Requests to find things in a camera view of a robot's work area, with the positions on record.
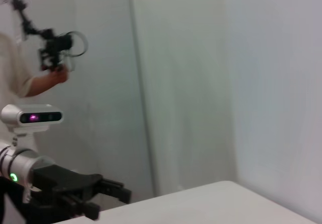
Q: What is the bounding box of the black robot torso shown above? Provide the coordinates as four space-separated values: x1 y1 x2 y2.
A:
0 176 76 224

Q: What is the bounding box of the black articulated linkage arm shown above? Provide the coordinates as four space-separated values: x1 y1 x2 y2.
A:
0 0 55 41

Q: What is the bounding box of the person bare hand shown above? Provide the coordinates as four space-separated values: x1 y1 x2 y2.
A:
48 66 69 84

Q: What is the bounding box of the white head camera mount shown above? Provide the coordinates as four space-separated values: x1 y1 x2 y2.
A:
10 130 39 157

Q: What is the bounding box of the silver head camera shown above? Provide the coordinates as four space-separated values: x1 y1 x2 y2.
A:
1 104 64 134

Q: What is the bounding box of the person bare forearm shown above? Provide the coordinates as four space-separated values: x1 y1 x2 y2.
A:
25 70 55 98

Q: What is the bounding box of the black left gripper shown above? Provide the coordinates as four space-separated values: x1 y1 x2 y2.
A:
32 164 132 221

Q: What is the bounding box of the black teleoperation handle device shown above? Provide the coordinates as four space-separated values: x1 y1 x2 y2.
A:
37 30 89 72

